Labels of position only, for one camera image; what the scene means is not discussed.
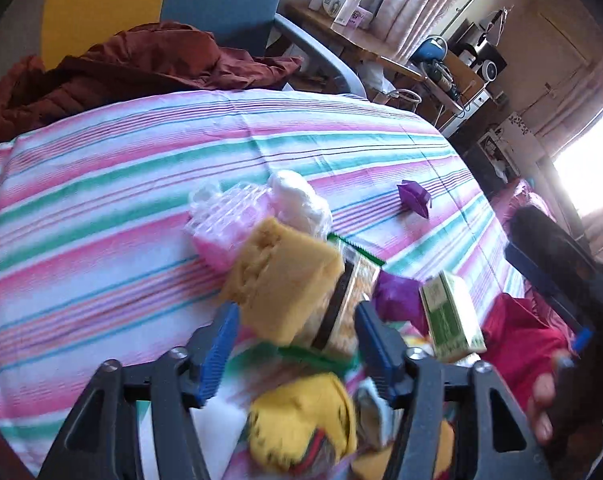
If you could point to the pink plastic hair roller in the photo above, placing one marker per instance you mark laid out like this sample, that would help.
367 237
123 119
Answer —
221 221

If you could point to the red cloth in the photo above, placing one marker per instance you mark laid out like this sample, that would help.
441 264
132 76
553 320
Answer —
522 335

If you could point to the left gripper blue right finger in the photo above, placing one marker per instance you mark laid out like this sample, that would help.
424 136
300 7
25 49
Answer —
382 352

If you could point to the purple origami paper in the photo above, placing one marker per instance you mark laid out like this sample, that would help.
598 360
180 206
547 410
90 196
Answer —
414 197

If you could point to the wooden desk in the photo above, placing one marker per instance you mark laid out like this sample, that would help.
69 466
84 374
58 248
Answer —
365 47

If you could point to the grey yellow blue chair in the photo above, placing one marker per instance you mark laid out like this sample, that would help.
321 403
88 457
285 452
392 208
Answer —
69 27

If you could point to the yellow sponge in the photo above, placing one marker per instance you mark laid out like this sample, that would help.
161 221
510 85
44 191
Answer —
280 277

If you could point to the white boxes on desk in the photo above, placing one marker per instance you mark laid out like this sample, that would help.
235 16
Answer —
348 13

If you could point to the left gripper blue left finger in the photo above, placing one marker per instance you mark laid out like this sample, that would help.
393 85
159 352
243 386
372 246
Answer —
209 350

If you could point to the yellow sock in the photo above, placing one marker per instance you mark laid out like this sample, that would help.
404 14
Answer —
302 428

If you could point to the striped curtain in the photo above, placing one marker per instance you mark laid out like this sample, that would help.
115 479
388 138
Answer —
404 24

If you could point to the person's right hand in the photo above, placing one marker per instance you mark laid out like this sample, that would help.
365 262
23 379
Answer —
540 400

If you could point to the blue round container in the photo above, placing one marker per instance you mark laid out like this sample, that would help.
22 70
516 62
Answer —
433 48

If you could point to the maroon jacket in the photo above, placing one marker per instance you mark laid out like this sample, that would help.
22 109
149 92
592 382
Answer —
147 60

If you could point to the purple wrapper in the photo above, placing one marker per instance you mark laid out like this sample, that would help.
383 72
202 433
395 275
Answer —
397 299

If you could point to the green small box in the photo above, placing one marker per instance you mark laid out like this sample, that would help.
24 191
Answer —
452 320

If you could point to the striped pink green bedsheet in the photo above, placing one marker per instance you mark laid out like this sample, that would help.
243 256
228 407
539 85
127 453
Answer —
95 262

